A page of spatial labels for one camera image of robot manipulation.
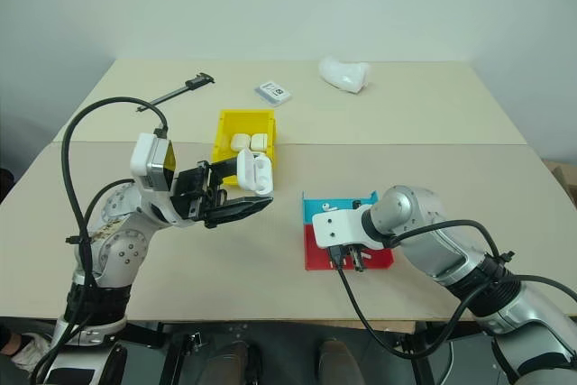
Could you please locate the black caliper tool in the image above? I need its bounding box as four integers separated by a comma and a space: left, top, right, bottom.
134, 70, 216, 115

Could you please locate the white crumpled cloth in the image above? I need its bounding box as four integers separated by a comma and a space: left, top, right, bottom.
7, 332, 51, 369

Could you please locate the white plastic bag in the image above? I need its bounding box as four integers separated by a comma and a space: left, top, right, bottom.
317, 55, 372, 95

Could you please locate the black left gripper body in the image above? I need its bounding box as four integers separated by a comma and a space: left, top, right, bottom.
170, 160, 228, 225

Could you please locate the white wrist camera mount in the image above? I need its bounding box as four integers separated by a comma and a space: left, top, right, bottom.
311, 207, 376, 250
130, 132, 178, 193

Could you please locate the yellow plastic bin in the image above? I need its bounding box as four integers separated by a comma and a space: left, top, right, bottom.
211, 108, 279, 189

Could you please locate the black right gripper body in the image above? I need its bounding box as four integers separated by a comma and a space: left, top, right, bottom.
330, 243, 367, 272

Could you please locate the red and blue tray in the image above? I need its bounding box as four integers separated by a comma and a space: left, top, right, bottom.
300, 190, 396, 271

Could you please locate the small printed card box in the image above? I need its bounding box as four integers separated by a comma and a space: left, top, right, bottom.
254, 80, 292, 107

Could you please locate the brown cardboard box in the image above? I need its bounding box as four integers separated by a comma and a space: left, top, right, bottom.
542, 159, 577, 206

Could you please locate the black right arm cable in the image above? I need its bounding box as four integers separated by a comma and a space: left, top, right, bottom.
328, 219, 577, 360

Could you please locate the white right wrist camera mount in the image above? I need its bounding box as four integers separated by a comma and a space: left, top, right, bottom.
311, 207, 376, 250

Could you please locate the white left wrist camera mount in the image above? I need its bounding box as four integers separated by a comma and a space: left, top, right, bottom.
130, 132, 178, 193

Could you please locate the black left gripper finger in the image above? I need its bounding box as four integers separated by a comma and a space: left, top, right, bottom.
209, 157, 241, 184
202, 196, 276, 230

